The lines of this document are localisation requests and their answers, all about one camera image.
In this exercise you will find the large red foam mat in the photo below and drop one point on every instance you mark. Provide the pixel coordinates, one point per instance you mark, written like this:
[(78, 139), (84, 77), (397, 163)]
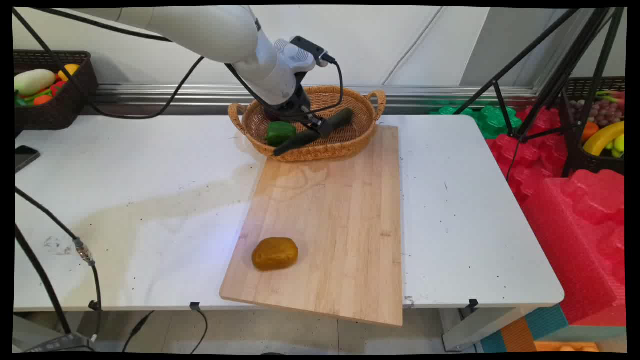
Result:
[(575, 235)]

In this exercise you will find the green foam mat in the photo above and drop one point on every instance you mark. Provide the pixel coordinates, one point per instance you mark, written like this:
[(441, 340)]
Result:
[(492, 120)]

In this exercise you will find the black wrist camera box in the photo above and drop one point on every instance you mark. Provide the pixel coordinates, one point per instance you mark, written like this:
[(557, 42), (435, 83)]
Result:
[(308, 48)]

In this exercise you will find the green bell pepper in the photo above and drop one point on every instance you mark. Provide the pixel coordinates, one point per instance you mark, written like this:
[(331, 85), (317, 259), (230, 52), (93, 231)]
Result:
[(279, 132)]

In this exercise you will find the wooden cutting board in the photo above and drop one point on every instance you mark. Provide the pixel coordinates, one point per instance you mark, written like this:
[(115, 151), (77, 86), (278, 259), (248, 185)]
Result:
[(330, 225)]

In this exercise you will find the black smartphone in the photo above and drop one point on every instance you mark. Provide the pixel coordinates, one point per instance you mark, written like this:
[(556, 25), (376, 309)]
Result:
[(25, 157)]

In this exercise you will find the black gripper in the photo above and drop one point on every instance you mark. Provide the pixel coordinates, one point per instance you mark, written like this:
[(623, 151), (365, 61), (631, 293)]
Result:
[(289, 106)]

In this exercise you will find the dark brown woven basket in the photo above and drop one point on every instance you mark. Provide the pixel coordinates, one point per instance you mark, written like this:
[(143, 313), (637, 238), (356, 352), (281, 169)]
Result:
[(60, 107)]

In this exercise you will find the yellow toy pepper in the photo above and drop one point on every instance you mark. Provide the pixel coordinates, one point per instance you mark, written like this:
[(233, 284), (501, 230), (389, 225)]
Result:
[(69, 70)]

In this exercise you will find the orange toy tomato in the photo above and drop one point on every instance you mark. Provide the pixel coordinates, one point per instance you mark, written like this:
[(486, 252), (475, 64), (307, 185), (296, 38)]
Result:
[(42, 99)]

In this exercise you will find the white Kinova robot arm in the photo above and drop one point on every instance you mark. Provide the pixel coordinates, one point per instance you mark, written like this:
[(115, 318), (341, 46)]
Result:
[(210, 32)]

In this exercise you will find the orange toy fruit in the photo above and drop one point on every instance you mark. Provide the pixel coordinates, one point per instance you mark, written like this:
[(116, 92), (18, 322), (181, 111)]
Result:
[(590, 131)]

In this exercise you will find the yellow toy banana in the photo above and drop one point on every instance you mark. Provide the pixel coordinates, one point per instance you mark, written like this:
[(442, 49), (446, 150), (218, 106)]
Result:
[(602, 139)]

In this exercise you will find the white table leg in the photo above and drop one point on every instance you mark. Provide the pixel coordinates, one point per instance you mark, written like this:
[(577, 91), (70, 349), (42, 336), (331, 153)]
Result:
[(480, 327)]

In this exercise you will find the aluminium wall rail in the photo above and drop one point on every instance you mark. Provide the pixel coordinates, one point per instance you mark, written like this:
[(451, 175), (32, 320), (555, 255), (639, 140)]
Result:
[(425, 95)]

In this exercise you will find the red and green toy vegetable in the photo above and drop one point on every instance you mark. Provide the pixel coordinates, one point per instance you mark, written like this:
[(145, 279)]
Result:
[(611, 95)]

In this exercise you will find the dark woven fruit basket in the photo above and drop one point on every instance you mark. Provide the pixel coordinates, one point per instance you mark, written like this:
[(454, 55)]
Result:
[(592, 160)]

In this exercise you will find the teal and orange foam mat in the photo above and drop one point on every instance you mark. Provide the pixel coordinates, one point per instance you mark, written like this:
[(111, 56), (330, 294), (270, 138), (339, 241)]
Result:
[(530, 334)]

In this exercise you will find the red foam mat pile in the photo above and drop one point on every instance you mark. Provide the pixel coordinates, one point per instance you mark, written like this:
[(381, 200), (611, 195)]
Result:
[(530, 155)]

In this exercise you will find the purple toy grapes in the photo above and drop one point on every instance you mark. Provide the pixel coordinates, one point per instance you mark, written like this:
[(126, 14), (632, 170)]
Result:
[(602, 112)]

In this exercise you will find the dark green cucumber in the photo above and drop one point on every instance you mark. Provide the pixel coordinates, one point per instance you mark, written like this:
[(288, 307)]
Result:
[(344, 117)]

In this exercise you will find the black tripod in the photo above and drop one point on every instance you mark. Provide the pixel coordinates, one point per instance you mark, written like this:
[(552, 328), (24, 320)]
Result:
[(555, 85)]

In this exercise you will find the red toy pepper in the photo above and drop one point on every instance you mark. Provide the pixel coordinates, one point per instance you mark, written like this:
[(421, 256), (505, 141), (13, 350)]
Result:
[(57, 87)]

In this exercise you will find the light green toy fruit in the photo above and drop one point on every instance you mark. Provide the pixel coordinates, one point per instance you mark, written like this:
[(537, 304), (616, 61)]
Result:
[(619, 144)]

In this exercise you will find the white toy eggplant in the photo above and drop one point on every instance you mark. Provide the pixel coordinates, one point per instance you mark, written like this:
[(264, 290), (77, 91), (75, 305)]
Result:
[(34, 81)]

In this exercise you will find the brown potato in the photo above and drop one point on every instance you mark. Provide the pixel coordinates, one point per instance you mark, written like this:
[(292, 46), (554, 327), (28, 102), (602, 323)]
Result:
[(274, 254)]

